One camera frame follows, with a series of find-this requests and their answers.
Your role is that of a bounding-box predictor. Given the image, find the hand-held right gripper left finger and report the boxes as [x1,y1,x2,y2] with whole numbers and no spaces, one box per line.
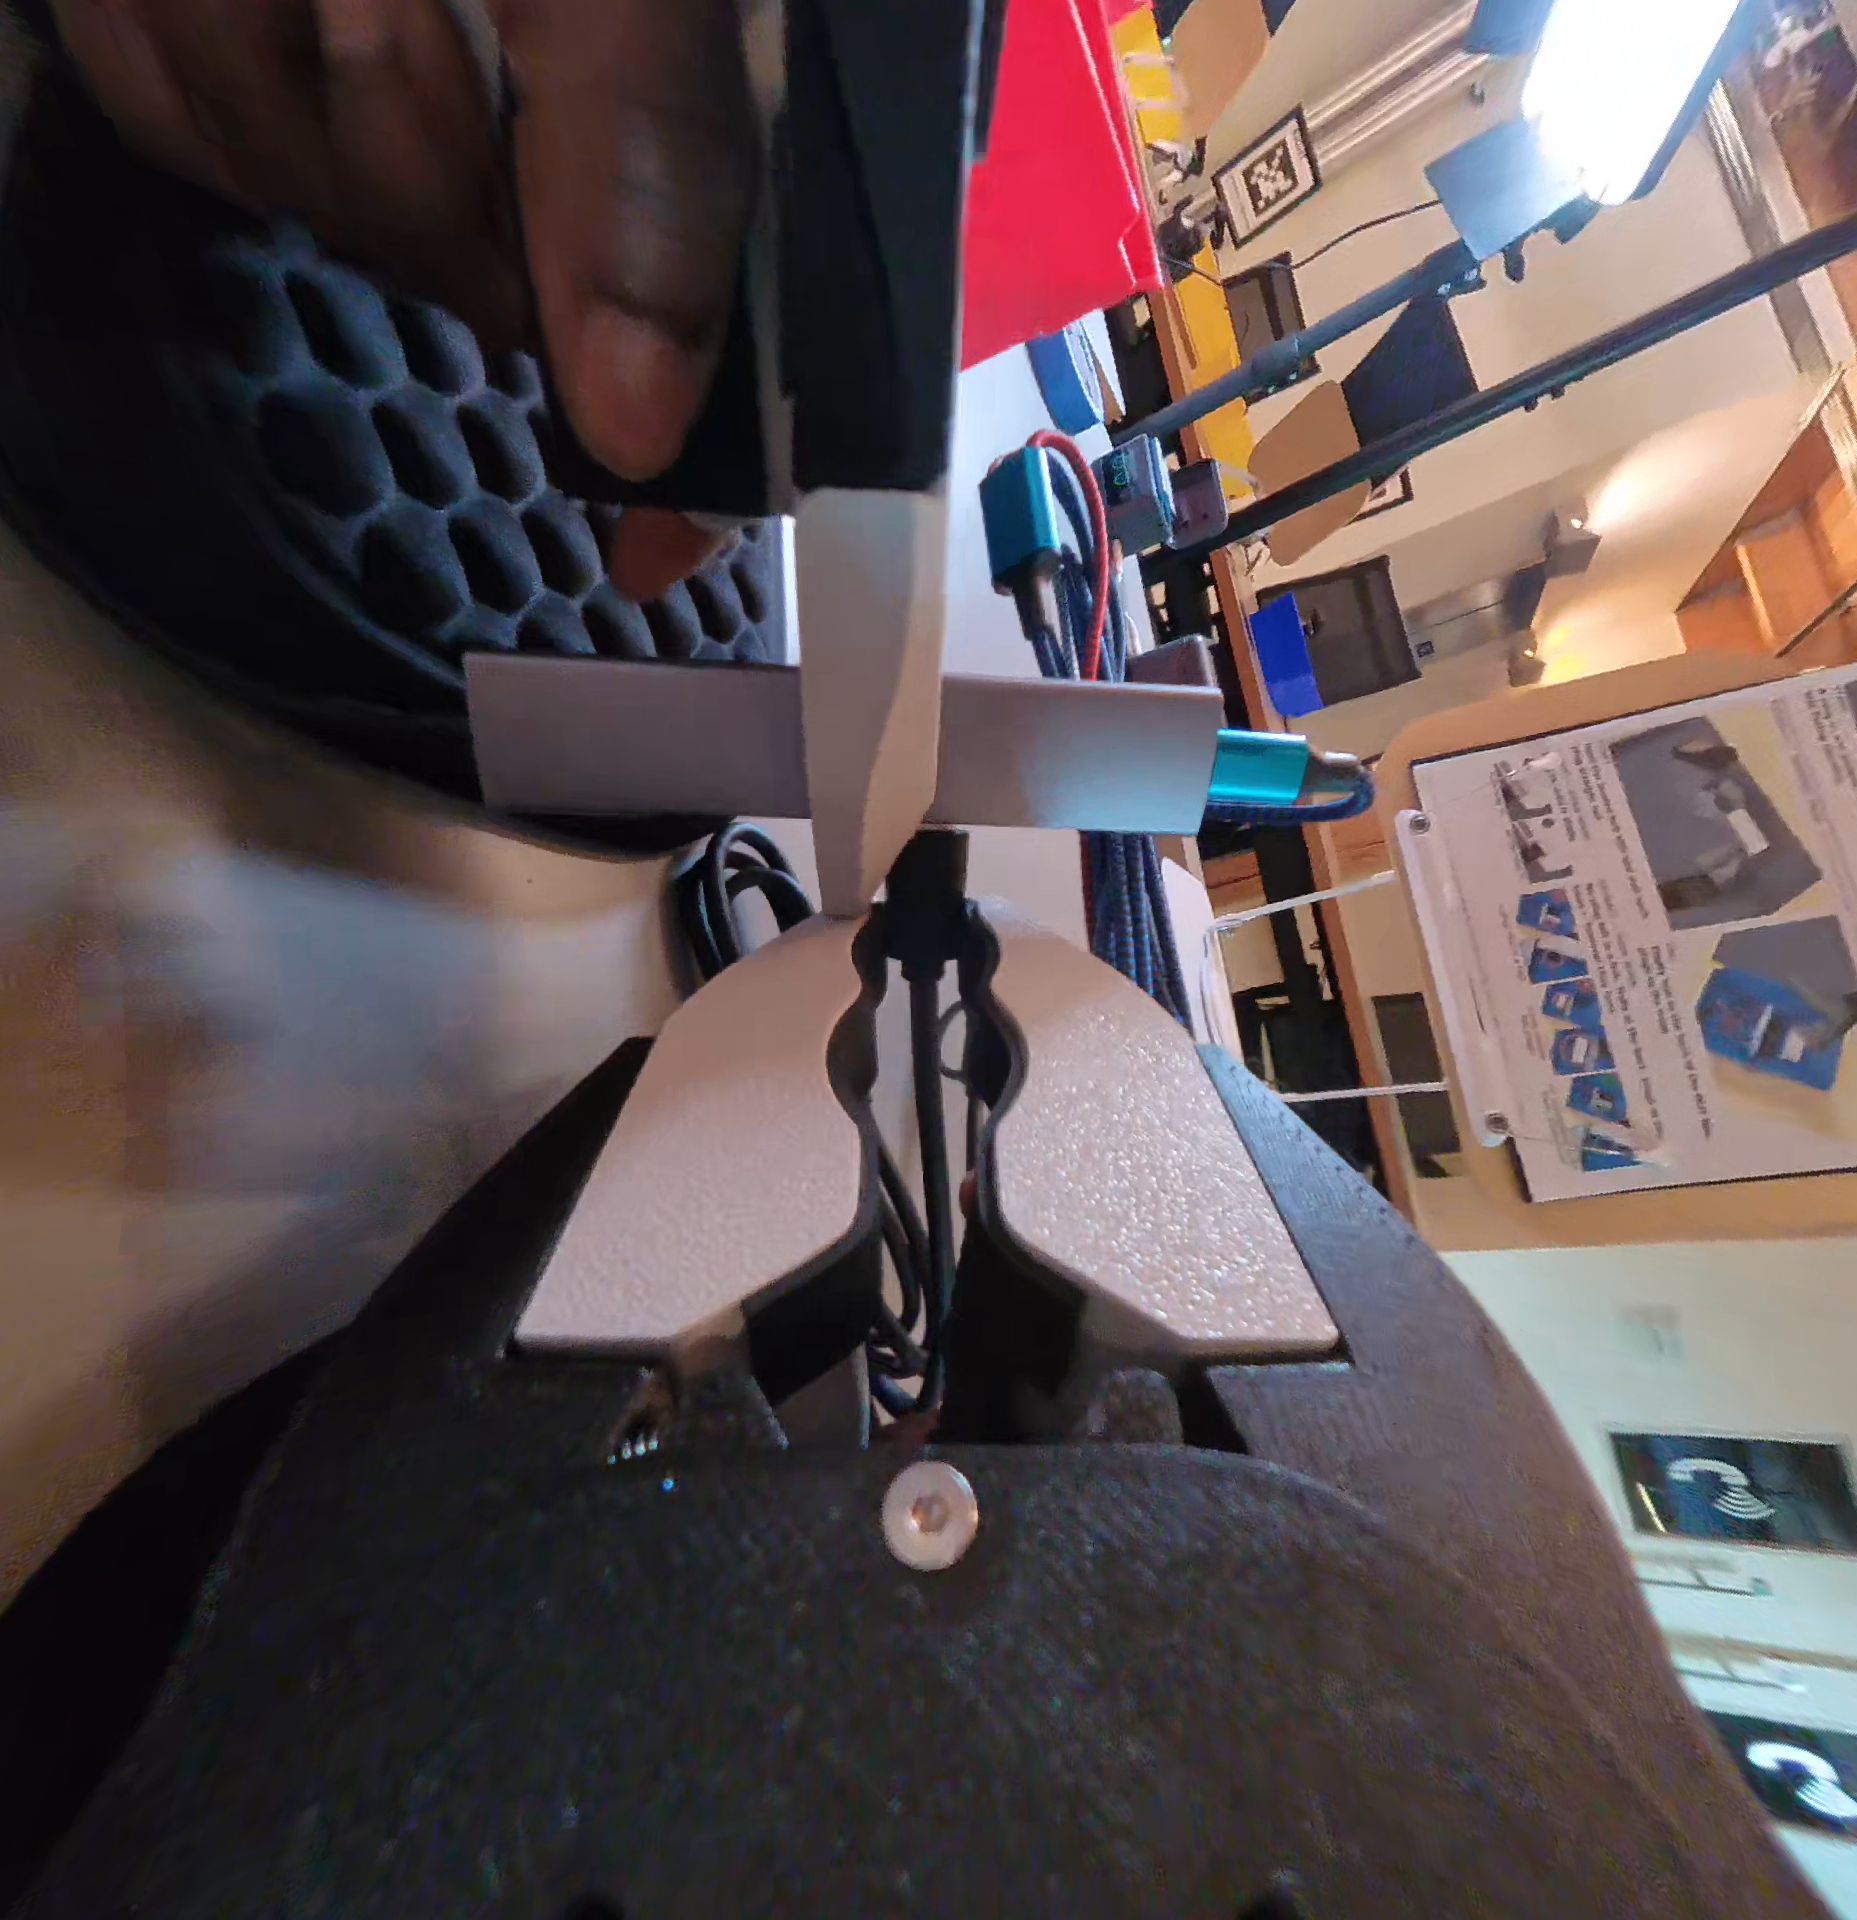
[514,899,886,1404]

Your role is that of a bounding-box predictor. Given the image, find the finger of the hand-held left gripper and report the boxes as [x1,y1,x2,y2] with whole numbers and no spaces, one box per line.
[793,487,949,917]

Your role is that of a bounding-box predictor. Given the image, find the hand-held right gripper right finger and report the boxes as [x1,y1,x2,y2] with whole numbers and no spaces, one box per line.
[954,896,1339,1430]

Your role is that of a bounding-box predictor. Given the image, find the red plastic bin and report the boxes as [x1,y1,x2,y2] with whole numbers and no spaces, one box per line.
[957,0,1167,368]

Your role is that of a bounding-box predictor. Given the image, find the grey usb hub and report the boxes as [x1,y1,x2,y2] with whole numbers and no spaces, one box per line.
[462,650,1230,838]

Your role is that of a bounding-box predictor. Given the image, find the black usb-c cable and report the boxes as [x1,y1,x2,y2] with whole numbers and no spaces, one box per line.
[670,817,1008,1419]

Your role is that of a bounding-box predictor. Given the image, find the person's left hand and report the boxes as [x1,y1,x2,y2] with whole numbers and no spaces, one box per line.
[50,0,792,597]

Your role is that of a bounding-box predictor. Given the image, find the white board stand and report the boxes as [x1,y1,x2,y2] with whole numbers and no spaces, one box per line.
[1153,866,1455,1109]

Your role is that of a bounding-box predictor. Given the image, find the blue tape roll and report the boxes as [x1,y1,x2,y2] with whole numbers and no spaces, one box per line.
[1026,323,1112,433]

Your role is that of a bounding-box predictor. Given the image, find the small device with display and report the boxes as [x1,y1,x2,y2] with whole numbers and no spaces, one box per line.
[1091,434,1179,551]

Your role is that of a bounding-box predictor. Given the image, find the yellow storage bins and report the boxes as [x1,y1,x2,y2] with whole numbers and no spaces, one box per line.
[1167,247,1260,465]

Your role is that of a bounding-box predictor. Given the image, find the framed fiducial tag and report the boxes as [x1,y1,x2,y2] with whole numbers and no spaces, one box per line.
[1213,106,1322,244]

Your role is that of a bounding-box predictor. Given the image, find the blue storage bin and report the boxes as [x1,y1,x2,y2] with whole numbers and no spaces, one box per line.
[1248,591,1327,718]

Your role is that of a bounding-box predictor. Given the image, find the light stand pole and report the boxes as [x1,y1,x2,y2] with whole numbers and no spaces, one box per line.
[1113,247,1485,444]

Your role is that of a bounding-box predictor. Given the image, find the black foam pad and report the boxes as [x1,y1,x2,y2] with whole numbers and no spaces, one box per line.
[0,43,797,860]

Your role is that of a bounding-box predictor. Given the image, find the instruction sheet board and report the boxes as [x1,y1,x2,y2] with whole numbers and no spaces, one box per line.
[1377,652,1857,1255]

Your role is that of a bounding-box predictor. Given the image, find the LED light panel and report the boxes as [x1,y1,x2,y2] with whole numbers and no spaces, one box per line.
[1520,0,1746,208]

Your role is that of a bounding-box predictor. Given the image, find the blue braided cable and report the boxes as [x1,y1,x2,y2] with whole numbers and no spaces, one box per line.
[976,426,1384,1035]

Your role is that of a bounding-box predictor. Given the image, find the black wall poster white logo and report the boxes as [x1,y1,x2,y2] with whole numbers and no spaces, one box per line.
[1709,1709,1857,1838]
[1610,1432,1857,1553]

